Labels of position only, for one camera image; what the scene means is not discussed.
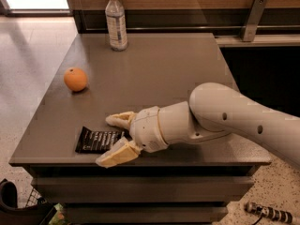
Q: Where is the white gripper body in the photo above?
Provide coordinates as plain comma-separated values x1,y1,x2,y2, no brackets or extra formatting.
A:
129,106,168,153

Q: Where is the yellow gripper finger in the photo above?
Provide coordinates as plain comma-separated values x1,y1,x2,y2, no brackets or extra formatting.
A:
105,112,137,130
96,137,142,168

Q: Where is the black rxbar chocolate wrapper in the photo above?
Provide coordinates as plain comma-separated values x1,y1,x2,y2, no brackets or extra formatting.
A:
75,127,125,154

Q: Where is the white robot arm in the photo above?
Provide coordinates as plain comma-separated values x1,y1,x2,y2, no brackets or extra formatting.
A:
96,82,300,168

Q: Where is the clear plastic water bottle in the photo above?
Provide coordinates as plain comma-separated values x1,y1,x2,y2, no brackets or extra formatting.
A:
105,0,128,51

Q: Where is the orange fruit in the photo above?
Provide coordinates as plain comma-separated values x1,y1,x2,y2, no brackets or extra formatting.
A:
64,67,88,92

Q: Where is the grey drawer cabinet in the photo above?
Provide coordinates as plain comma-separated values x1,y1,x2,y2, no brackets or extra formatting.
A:
8,32,272,225

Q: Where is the dark basket with items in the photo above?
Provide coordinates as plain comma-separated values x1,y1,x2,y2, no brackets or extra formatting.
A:
0,179,73,225

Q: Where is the black white striped tool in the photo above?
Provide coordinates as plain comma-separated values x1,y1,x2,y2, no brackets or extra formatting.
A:
244,202,300,225

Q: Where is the grey side shelf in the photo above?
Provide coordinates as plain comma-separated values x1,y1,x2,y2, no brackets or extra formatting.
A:
216,35,300,48

